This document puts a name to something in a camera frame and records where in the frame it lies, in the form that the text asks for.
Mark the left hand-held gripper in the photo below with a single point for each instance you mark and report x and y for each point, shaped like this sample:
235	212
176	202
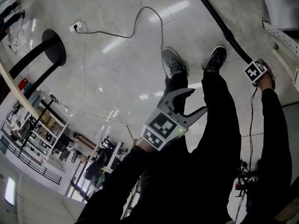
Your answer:
163	125

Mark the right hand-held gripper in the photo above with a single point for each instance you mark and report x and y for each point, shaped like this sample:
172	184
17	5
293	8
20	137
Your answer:
253	72

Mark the person's right forearm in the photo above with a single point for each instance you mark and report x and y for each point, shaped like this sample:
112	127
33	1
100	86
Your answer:
275	125

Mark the person's left forearm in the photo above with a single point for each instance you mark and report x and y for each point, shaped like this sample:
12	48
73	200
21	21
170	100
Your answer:
116	183

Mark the person's right hand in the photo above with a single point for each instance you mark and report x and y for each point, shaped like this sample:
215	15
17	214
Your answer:
266	83

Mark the person's right black shoe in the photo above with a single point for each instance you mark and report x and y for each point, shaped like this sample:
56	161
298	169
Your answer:
216	57

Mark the person's black shoe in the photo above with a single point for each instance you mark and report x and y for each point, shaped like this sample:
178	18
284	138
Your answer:
172	62
216	57

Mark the white curved shelving unit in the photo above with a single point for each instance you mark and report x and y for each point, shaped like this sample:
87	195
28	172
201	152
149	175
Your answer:
285	38

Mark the person's left black shoe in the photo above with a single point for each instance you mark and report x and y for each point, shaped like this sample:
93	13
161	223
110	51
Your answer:
172	62

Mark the person's black clothed body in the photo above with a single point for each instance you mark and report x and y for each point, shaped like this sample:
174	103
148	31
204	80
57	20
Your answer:
198	160

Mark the white storage shelving unit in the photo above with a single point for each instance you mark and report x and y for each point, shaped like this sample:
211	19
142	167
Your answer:
58	125

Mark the round wooden table black base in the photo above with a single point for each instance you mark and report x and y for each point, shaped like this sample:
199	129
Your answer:
53	45

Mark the teal box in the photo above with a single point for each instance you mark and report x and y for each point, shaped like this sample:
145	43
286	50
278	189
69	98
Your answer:
29	87

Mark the red box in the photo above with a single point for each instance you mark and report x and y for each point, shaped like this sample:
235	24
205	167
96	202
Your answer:
23	84

